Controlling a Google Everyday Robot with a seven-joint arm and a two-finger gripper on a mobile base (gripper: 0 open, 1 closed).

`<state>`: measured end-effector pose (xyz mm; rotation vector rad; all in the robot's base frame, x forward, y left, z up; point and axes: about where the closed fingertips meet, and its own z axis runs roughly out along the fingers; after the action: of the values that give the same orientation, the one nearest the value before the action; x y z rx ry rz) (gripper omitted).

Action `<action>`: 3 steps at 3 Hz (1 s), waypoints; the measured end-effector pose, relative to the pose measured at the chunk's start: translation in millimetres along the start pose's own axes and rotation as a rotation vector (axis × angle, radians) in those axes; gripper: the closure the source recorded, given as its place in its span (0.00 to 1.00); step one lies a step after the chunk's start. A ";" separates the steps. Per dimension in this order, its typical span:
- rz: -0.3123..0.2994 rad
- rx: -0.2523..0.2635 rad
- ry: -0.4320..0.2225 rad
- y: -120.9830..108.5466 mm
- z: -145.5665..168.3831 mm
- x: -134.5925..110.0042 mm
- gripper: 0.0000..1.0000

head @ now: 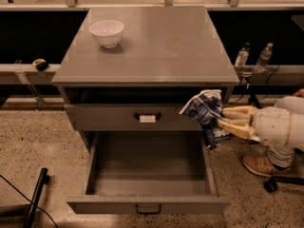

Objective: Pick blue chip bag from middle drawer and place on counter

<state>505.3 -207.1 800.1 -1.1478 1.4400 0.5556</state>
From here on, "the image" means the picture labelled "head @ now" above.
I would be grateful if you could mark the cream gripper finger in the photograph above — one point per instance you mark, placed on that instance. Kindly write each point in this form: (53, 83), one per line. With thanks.
(239, 128)
(239, 112)

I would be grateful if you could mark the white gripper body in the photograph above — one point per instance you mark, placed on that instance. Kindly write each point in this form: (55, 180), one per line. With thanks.
(272, 125)

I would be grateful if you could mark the blue chip bag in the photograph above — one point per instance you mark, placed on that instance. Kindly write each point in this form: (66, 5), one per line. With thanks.
(205, 108)

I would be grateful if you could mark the grey drawer cabinet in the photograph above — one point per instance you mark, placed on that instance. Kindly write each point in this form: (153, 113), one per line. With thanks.
(165, 57)

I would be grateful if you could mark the open grey bottom drawer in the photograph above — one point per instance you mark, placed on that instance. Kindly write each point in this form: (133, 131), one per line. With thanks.
(148, 173)

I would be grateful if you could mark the closed grey middle drawer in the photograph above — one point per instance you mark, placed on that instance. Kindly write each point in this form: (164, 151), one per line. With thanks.
(127, 117)

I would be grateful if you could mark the person bare hand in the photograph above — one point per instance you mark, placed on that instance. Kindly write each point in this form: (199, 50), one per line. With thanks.
(299, 93)

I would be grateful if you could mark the person leg light trousers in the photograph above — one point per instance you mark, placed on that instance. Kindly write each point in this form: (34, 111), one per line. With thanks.
(282, 155)

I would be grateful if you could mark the tan sneaker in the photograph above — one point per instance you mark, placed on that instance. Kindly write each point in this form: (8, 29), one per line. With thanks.
(262, 166)

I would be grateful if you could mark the clear water bottle left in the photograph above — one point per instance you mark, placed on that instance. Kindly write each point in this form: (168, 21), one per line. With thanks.
(243, 55)

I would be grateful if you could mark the clear water bottle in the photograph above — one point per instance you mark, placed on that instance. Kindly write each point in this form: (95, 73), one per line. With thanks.
(264, 57)
(243, 55)

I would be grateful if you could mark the clear water bottle right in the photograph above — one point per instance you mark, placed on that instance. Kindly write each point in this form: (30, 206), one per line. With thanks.
(264, 57)

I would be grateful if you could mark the white ceramic bowl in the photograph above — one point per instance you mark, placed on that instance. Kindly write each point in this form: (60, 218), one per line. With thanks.
(108, 33)

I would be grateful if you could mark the black yellow tape measure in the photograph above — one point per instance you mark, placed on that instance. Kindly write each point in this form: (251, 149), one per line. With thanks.
(40, 64)

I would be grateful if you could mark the black stand leg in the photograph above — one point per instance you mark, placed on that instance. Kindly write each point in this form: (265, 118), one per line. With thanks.
(42, 180)

